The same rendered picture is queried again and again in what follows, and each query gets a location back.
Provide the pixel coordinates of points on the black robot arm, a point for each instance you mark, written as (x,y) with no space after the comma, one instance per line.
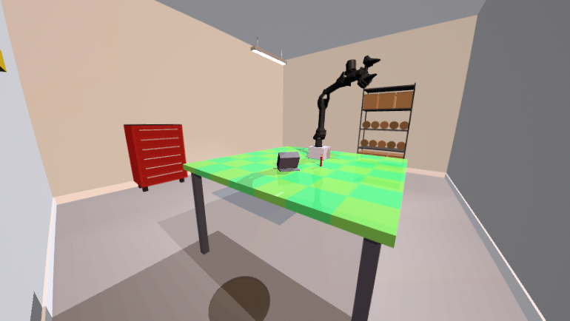
(342,81)

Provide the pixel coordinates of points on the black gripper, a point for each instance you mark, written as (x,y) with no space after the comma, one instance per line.
(360,74)

